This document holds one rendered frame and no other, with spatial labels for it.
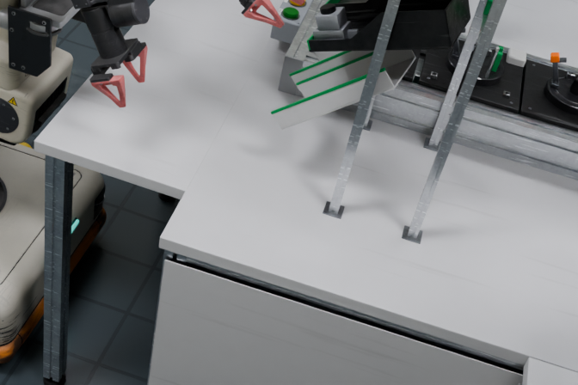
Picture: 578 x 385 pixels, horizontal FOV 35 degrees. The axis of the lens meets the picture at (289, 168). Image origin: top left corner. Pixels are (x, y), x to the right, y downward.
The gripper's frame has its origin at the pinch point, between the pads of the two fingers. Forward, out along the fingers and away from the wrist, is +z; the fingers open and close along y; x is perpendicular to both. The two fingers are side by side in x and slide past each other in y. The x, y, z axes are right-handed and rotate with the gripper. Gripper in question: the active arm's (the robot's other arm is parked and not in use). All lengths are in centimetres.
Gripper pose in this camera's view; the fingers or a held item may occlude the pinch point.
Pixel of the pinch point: (290, 11)
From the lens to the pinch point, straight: 189.7
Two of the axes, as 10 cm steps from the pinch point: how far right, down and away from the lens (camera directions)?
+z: 7.3, 6.7, 1.2
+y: 4.4, -6.0, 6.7
